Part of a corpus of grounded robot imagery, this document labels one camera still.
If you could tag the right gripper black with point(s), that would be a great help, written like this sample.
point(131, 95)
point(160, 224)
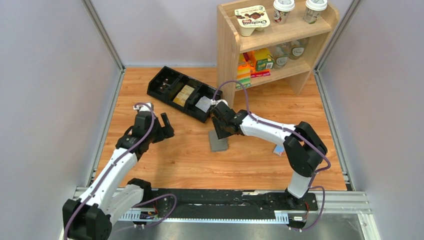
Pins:
point(220, 122)

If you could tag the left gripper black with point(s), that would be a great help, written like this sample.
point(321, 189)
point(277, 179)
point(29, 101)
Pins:
point(162, 131)

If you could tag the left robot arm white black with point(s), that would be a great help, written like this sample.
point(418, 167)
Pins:
point(95, 212)

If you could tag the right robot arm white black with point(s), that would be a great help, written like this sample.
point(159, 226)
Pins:
point(304, 149)

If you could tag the grey card in tray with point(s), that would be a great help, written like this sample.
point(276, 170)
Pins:
point(204, 104)

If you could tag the tan cards in tray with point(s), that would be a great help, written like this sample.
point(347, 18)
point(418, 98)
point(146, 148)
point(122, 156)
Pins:
point(183, 95)

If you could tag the blue card on table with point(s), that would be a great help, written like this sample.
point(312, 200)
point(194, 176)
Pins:
point(278, 150)

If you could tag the black organizer tray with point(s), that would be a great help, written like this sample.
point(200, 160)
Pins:
point(168, 82)

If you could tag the colourful sticky note stack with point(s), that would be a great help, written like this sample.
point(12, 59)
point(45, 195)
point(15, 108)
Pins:
point(244, 75)

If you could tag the red flat packet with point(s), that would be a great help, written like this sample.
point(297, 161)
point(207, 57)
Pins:
point(257, 74)

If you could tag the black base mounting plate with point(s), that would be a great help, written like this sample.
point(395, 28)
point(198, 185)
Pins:
point(224, 204)

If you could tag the orange snack bag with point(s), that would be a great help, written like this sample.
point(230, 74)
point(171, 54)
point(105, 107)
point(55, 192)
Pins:
point(244, 63)

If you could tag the green yellow box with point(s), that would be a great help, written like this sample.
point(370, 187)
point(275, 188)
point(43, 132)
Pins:
point(261, 59)

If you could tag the left glass jar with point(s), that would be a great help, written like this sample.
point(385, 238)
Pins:
point(280, 54)

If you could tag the glass jar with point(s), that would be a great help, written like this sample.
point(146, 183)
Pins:
point(280, 54)
point(297, 48)

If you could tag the right glass jar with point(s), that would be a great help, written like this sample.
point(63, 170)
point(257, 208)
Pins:
point(297, 48)

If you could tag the Chobani yogurt pack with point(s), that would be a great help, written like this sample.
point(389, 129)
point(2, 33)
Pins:
point(250, 19)

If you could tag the left paper coffee cup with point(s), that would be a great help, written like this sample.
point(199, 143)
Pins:
point(282, 9)

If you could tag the paper coffee cup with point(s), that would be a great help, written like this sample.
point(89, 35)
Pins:
point(313, 9)
point(282, 9)

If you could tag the right paper coffee cup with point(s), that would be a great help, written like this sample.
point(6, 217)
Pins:
point(313, 9)

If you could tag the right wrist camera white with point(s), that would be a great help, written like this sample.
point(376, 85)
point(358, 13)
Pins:
point(216, 102)

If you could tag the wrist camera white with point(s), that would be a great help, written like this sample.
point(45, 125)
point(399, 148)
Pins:
point(141, 106)
point(216, 102)

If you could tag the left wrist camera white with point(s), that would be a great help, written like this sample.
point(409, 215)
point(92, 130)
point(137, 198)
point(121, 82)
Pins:
point(141, 106)

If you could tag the aluminium frame rail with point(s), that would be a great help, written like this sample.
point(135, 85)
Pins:
point(328, 201)

